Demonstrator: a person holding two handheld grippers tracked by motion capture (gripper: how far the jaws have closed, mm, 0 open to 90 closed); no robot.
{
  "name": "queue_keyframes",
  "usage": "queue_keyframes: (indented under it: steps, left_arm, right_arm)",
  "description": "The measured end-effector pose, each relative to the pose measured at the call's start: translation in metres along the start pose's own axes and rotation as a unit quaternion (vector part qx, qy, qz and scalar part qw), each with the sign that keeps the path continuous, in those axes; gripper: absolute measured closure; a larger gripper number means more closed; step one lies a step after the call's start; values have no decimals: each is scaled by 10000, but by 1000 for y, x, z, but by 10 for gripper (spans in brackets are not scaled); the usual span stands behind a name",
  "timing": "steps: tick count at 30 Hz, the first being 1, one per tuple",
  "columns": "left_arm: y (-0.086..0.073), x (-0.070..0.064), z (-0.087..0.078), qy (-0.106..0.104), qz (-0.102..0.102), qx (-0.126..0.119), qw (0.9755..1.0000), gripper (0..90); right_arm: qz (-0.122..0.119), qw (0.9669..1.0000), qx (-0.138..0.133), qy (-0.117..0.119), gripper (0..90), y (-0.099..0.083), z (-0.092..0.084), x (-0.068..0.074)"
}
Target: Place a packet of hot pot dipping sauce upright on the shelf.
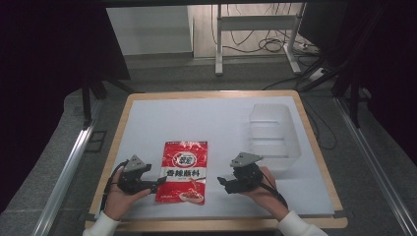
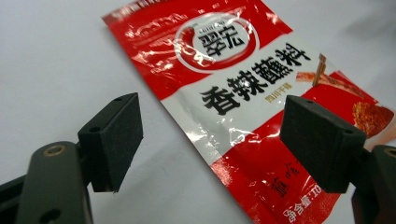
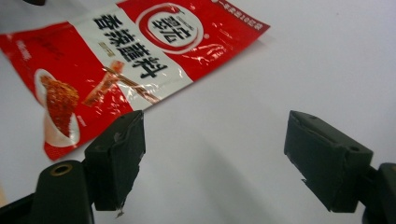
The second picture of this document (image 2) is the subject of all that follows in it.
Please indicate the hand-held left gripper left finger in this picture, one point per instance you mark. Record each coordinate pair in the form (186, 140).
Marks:
(109, 146)

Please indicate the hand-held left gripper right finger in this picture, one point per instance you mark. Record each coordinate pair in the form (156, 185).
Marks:
(320, 140)

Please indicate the red and white seasoning packet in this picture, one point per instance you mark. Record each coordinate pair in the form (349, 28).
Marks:
(236, 93)

